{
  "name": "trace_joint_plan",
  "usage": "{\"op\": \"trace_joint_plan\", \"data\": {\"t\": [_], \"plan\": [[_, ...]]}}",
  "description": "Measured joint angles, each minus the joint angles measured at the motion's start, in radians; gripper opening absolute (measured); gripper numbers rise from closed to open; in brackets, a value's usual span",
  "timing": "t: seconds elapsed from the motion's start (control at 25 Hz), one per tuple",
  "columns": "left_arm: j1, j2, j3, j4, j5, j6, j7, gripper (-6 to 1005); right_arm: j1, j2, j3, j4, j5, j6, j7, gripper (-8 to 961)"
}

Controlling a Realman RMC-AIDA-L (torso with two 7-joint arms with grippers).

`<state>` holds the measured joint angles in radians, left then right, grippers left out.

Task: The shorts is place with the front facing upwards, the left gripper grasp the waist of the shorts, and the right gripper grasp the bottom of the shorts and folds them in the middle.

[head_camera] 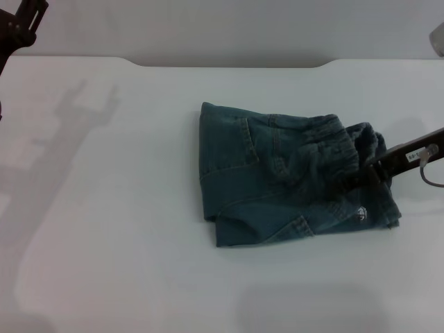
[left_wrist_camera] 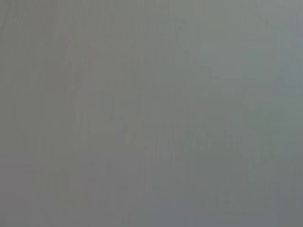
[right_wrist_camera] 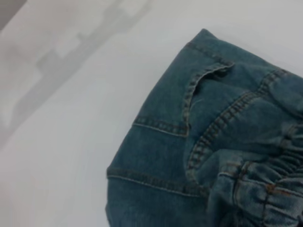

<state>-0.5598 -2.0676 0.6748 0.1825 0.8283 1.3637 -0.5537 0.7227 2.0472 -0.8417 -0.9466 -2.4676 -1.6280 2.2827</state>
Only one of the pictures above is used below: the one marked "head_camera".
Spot small silver cable plug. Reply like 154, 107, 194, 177
419, 144, 440, 164

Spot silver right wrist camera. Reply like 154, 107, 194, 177
429, 22, 444, 58

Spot thin grey right cable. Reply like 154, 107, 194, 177
419, 161, 444, 189

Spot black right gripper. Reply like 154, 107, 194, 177
324, 126, 444, 200

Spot blue denim shorts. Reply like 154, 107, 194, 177
198, 101, 404, 248

